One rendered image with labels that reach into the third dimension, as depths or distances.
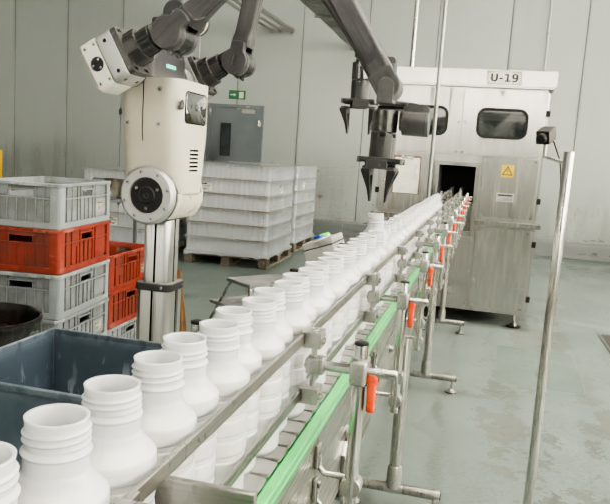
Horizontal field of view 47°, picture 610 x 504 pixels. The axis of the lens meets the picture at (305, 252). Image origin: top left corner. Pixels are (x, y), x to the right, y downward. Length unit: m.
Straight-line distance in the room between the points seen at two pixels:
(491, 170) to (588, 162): 5.71
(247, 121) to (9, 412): 11.07
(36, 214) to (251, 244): 4.63
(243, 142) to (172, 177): 10.20
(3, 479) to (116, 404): 0.11
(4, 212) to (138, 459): 3.22
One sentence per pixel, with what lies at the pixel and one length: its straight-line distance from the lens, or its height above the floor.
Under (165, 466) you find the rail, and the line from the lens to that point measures 0.49.
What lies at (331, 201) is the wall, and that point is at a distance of 11.71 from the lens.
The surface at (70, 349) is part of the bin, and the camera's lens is 1.45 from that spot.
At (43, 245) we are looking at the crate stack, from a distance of 3.58.
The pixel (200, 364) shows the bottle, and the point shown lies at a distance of 0.58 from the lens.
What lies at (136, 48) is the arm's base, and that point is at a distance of 1.76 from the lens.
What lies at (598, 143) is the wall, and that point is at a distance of 11.55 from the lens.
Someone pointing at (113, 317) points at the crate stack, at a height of 0.28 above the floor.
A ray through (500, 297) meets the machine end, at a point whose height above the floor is 0.25.
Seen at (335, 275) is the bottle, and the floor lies 1.14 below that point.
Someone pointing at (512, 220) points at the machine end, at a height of 0.90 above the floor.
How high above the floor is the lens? 1.32
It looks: 8 degrees down
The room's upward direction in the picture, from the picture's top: 4 degrees clockwise
